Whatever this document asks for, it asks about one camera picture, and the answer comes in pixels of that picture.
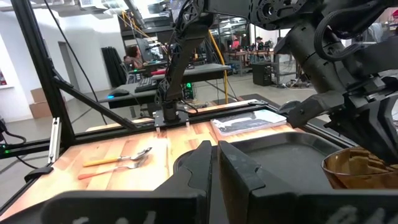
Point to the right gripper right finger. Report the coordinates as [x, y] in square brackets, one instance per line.
[239, 186]

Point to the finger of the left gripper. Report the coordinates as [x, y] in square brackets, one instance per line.
[314, 110]
[373, 127]

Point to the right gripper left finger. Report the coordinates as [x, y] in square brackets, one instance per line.
[189, 186]

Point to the amber ribbed plastic cup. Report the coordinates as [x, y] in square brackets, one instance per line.
[351, 174]

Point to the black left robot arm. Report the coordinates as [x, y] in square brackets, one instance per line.
[186, 56]

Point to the black rectangular tray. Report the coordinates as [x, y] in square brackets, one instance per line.
[286, 161]

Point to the black equipment cabinet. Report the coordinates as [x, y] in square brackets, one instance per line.
[262, 74]

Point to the white and black booklet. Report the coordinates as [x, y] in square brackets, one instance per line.
[248, 123]

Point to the person standing in workshop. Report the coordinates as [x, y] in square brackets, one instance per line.
[259, 43]

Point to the computer tower with green light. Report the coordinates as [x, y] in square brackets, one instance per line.
[188, 90]

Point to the black keyboard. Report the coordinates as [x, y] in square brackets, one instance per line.
[145, 84]

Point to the dark office desk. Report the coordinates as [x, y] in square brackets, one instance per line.
[202, 70]

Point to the black computer mouse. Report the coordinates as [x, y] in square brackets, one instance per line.
[119, 92]

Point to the person seated at desk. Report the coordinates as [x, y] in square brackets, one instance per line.
[136, 57]

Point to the black hanging curtain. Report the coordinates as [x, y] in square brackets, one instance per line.
[113, 67]

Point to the large cardboard box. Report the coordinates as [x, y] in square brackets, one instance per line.
[40, 109]

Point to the small cardboard box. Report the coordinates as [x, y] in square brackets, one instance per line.
[38, 95]

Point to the silver metal bracket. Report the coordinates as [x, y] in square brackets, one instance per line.
[54, 140]

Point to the black plastic frame foot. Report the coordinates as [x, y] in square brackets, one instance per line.
[37, 173]

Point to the black aluminium table frame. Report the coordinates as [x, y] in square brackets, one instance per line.
[40, 62]

